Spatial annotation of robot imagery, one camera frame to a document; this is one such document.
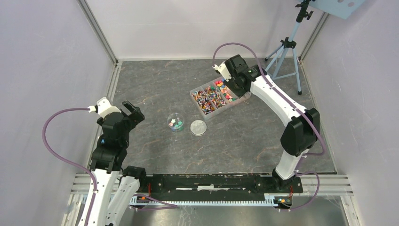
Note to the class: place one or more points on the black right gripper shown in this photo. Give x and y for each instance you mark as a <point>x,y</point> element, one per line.
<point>239,93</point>

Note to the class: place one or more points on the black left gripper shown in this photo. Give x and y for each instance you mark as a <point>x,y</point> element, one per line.
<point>135,117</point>

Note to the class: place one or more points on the clear round jar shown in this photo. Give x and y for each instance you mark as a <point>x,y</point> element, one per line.
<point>176,122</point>

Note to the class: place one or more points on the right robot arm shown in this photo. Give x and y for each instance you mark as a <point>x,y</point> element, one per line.
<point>301,124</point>

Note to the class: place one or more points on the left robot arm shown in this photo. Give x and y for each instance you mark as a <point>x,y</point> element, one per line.
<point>112,186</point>

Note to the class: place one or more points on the clear compartment candy tray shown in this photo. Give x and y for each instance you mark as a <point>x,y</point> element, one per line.
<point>214,98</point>

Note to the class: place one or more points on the light blue perforated board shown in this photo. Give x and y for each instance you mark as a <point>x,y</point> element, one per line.
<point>339,8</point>

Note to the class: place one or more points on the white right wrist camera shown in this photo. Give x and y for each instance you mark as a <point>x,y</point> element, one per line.
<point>222,70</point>

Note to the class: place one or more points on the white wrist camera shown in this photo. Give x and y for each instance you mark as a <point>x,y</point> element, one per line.
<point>222,70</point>
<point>103,108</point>

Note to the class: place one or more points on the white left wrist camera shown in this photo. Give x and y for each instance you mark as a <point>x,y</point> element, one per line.
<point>103,108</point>

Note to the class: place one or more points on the light blue camera tripod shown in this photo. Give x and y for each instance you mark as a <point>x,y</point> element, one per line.
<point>279,54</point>

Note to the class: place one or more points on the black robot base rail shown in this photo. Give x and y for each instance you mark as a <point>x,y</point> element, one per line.
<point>216,187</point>

